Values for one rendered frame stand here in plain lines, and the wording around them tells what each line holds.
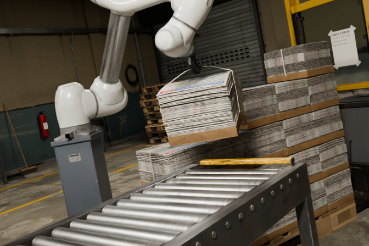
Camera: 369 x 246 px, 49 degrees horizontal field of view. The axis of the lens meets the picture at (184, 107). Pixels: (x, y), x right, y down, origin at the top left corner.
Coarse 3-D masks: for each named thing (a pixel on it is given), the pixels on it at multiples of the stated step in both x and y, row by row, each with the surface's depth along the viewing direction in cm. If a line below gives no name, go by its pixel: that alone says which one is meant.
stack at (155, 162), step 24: (288, 120) 257; (312, 120) 269; (168, 144) 238; (192, 144) 222; (216, 144) 224; (240, 144) 234; (264, 144) 244; (288, 144) 255; (144, 168) 233; (168, 168) 207; (216, 168) 223; (264, 168) 242; (312, 168) 265; (312, 192) 264; (288, 216) 252
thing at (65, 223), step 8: (184, 168) 176; (192, 168) 175; (168, 176) 165; (144, 184) 158; (152, 184) 156; (128, 192) 150; (136, 192) 149; (112, 200) 143; (96, 208) 136; (72, 216) 131; (80, 216) 130; (56, 224) 126; (64, 224) 125; (32, 232) 122; (40, 232) 120; (48, 232) 121; (16, 240) 117; (24, 240) 116
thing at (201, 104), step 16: (192, 80) 167; (208, 80) 159; (224, 80) 154; (160, 96) 158; (176, 96) 156; (192, 96) 155; (208, 96) 154; (224, 96) 152; (160, 112) 161; (176, 112) 159; (192, 112) 158; (208, 112) 157; (224, 112) 155; (176, 128) 162; (192, 128) 161; (208, 128) 158
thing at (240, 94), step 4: (236, 76) 179; (236, 80) 177; (240, 80) 188; (236, 84) 176; (240, 84) 186; (236, 88) 174; (240, 88) 184; (240, 92) 182; (240, 96) 180; (240, 100) 181; (240, 104) 179; (240, 108) 177; (244, 112) 187; (244, 124) 182
